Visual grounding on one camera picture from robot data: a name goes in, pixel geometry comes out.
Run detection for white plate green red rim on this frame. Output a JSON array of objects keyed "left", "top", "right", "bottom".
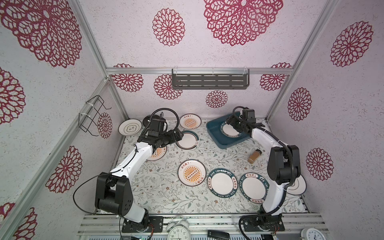
[{"left": 176, "top": 131, "right": 200, "bottom": 151}]

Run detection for large orange sunburst plate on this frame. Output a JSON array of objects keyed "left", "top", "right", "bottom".
[{"left": 178, "top": 159, "right": 207, "bottom": 187}]

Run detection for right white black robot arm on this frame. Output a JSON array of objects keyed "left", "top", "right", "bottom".
[{"left": 226, "top": 106, "right": 301, "bottom": 217}]

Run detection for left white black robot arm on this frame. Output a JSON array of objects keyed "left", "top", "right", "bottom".
[{"left": 95, "top": 119, "right": 183, "bottom": 225}]

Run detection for teal plastic bin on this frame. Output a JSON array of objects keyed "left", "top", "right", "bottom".
[{"left": 206, "top": 114, "right": 251, "bottom": 149}]

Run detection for small orange sunburst plate back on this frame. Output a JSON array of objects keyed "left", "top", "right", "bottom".
[{"left": 180, "top": 114, "right": 202, "bottom": 130}]

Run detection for small black plate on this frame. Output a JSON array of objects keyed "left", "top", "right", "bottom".
[{"left": 142, "top": 115, "right": 151, "bottom": 128}]

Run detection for white plate brown flower outline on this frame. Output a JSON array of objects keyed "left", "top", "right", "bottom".
[{"left": 119, "top": 119, "right": 143, "bottom": 136}]

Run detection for brown spice jar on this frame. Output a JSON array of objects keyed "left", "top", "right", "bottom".
[{"left": 247, "top": 149, "right": 262, "bottom": 165}]

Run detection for white plate gold outline right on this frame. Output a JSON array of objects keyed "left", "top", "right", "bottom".
[{"left": 287, "top": 176, "right": 307, "bottom": 196}]

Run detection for white alarm clock centre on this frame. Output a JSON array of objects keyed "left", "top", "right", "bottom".
[{"left": 166, "top": 220, "right": 192, "bottom": 240}]

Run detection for black remote device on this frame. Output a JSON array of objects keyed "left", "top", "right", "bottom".
[{"left": 207, "top": 230, "right": 230, "bottom": 240}]

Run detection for white clock right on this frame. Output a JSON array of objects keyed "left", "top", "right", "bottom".
[{"left": 301, "top": 228, "right": 327, "bottom": 240}]

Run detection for grey wall shelf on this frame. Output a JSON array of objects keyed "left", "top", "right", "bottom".
[{"left": 171, "top": 69, "right": 250, "bottom": 90}]

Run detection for black wire wall rack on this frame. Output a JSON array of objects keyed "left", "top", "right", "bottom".
[{"left": 78, "top": 95, "right": 111, "bottom": 137}]

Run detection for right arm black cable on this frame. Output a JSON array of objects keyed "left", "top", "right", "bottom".
[{"left": 238, "top": 105, "right": 296, "bottom": 240}]

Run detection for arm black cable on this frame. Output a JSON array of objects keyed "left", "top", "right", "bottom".
[
  {"left": 238, "top": 105, "right": 296, "bottom": 240},
  {"left": 72, "top": 172, "right": 104, "bottom": 215}
]

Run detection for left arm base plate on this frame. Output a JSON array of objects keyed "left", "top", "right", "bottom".
[{"left": 122, "top": 215, "right": 164, "bottom": 234}]

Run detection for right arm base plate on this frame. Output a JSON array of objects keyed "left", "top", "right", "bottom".
[{"left": 242, "top": 214, "right": 285, "bottom": 232}]

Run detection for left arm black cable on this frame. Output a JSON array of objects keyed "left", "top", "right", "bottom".
[{"left": 72, "top": 172, "right": 104, "bottom": 215}]

